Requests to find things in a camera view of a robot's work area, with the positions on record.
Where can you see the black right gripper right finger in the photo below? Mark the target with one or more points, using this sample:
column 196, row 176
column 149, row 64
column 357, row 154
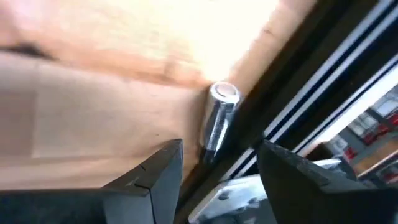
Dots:
column 311, row 193

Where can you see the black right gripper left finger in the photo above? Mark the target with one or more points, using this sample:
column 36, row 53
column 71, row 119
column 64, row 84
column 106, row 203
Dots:
column 93, row 205

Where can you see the silver cylindrical battery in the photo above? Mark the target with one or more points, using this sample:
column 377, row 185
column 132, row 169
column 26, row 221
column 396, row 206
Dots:
column 219, row 121

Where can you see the silver metal bracket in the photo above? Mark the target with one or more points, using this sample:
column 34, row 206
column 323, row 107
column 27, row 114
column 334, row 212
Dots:
column 230, row 199

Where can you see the black table edge rail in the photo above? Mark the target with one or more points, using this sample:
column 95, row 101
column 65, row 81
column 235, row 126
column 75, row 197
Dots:
column 273, row 93

